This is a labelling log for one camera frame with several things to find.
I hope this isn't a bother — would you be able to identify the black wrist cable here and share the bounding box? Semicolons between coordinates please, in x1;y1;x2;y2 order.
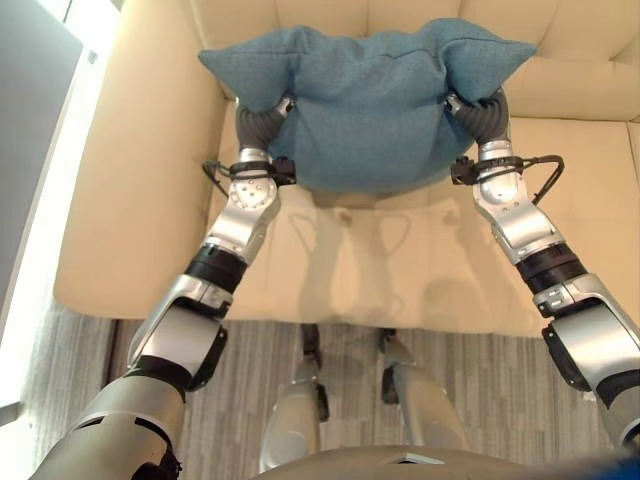
201;159;236;197
519;154;565;205

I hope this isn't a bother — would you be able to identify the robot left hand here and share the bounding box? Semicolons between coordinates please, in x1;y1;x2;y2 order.
235;94;297;153

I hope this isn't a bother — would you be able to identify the silver robot left leg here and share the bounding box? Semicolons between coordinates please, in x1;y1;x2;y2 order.
257;323;331;475

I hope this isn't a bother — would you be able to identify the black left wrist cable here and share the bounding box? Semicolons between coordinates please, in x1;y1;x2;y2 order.
201;159;236;197

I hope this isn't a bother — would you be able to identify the teal fabric cushion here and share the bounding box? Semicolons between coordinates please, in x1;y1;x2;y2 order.
198;17;539;195

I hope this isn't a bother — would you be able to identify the cream leather sofa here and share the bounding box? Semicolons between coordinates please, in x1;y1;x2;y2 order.
52;0;640;340

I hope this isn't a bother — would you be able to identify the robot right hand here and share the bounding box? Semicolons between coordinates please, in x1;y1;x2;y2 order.
444;86;511;147

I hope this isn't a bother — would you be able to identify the grey robot torso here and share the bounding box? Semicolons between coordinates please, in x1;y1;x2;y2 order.
252;443;640;480

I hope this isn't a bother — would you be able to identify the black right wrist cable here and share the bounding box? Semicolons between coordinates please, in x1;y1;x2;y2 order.
519;154;565;205

